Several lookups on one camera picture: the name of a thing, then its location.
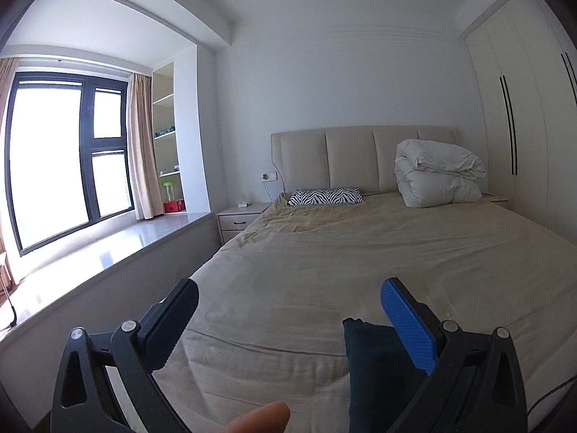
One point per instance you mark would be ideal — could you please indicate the beige padded headboard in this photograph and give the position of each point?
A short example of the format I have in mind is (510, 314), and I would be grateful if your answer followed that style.
(351, 158)

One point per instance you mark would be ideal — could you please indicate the wall socket with charger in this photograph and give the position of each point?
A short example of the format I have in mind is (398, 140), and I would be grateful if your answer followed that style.
(268, 177)

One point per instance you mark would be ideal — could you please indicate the black framed window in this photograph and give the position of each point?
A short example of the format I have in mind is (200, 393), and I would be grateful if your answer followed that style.
(49, 158)

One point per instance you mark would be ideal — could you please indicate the dark teal knit sweater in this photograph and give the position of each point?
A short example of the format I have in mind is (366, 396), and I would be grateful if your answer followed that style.
(374, 370)

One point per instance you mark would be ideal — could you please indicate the person's left hand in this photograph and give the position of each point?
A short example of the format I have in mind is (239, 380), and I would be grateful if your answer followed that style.
(261, 419)

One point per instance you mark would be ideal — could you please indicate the bed with beige sheet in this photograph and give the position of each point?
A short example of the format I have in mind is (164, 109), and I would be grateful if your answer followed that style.
(342, 252)

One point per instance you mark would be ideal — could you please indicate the green desk lamp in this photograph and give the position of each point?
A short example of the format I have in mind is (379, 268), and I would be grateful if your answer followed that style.
(169, 189)

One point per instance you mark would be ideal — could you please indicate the white wardrobe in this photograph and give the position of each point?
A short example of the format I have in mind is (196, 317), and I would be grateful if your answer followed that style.
(523, 121)

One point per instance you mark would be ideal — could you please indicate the folded white duvet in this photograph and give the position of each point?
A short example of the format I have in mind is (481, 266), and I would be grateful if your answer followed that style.
(439, 176)

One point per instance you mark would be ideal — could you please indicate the zebra print pillow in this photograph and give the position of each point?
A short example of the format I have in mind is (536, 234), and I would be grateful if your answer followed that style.
(324, 196)

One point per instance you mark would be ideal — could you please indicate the red box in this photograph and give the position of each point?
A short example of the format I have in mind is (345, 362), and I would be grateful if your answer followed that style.
(173, 206)

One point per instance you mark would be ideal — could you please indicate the green items on shelf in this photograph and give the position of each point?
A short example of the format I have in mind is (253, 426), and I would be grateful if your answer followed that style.
(164, 131)

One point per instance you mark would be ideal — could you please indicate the white nightstand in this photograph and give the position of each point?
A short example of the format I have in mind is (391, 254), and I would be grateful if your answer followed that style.
(498, 200)
(239, 222)

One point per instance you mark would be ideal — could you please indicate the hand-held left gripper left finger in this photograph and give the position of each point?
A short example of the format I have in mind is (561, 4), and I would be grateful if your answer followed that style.
(164, 324)

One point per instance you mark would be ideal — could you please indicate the tissue box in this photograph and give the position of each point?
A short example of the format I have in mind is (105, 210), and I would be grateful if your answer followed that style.
(244, 204)

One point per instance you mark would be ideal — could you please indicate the beige curtain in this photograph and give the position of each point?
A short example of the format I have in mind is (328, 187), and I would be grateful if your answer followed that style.
(142, 144)
(5, 85)

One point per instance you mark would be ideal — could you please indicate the white wall shelf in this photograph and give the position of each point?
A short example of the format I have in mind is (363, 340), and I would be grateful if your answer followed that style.
(164, 112)

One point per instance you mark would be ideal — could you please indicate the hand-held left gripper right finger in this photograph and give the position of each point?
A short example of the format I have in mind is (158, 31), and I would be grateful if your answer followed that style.
(408, 320)

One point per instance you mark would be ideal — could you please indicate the grey window sill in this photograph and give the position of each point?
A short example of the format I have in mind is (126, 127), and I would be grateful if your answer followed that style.
(112, 252)

